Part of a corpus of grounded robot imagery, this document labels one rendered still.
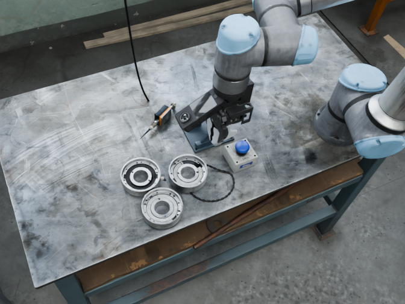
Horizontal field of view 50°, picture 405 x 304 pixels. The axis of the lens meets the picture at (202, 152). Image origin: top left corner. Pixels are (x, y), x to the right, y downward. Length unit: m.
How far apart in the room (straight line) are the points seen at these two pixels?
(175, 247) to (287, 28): 0.78
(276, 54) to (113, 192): 0.58
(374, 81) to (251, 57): 0.48
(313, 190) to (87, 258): 0.81
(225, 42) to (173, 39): 1.96
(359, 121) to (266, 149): 0.28
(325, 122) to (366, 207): 1.00
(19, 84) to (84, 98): 1.26
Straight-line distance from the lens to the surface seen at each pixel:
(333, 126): 1.32
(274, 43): 0.84
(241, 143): 1.19
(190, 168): 1.19
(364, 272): 2.12
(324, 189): 1.57
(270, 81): 1.46
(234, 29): 0.81
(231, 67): 0.84
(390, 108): 1.11
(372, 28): 3.13
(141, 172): 1.19
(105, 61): 2.65
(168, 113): 1.29
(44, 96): 1.42
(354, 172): 1.64
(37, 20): 2.72
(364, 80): 1.22
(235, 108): 0.96
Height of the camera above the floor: 1.83
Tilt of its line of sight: 55 degrees down
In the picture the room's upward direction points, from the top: 7 degrees clockwise
